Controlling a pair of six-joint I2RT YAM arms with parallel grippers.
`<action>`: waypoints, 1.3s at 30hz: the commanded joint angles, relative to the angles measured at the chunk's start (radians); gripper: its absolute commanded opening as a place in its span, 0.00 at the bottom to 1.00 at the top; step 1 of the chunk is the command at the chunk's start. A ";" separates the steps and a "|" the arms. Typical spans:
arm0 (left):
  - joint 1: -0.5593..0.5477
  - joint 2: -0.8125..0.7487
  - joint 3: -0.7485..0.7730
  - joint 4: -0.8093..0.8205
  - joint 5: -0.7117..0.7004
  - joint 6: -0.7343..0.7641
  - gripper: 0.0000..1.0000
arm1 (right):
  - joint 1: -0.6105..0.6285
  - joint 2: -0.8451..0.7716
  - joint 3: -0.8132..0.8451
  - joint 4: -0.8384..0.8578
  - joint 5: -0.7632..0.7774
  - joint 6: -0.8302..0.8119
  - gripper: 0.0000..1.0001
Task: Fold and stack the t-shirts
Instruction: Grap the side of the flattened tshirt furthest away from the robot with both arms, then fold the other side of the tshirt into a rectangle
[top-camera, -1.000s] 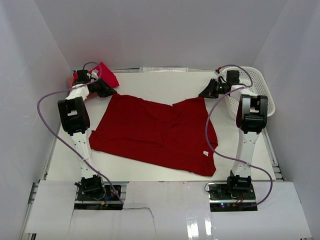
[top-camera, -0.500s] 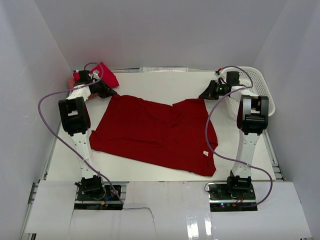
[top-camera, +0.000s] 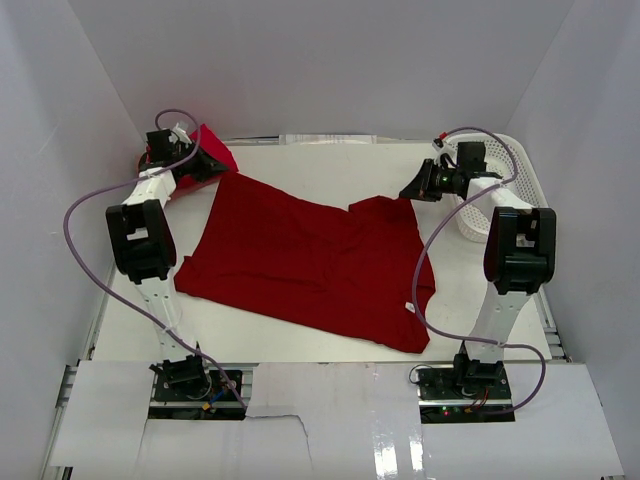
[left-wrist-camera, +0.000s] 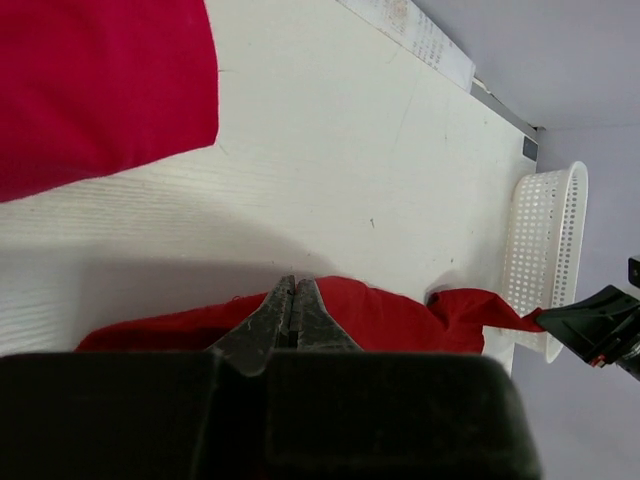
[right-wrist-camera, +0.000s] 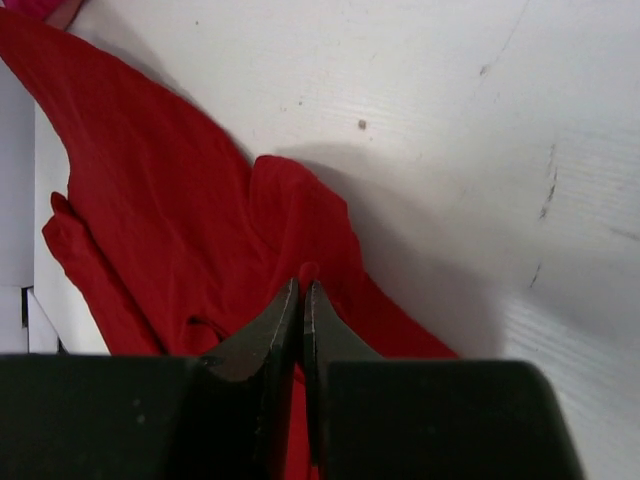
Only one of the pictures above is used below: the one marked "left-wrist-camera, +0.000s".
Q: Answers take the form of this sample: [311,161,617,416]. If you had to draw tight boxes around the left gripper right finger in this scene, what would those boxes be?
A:
[263,280,543,479]

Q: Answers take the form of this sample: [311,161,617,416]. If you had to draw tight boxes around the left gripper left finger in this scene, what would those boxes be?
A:
[1,276,295,479]

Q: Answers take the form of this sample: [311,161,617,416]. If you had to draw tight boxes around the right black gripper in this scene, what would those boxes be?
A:
[537,255,639,380]

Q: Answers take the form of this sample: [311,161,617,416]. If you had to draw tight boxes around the white perforated plastic basket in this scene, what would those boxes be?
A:
[482,160,590,365]

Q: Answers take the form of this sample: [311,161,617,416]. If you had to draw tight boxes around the dark red t-shirt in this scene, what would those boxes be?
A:
[76,276,542,354]

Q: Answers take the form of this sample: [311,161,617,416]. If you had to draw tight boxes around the folded bright red t-shirt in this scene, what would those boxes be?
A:
[1,1,219,202]

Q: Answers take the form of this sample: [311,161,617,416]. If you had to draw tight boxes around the papers at table back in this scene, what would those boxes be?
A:
[339,0,476,93]

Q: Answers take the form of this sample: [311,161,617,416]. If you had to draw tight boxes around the aluminium table edge rail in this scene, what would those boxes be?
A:
[471,77,539,162]

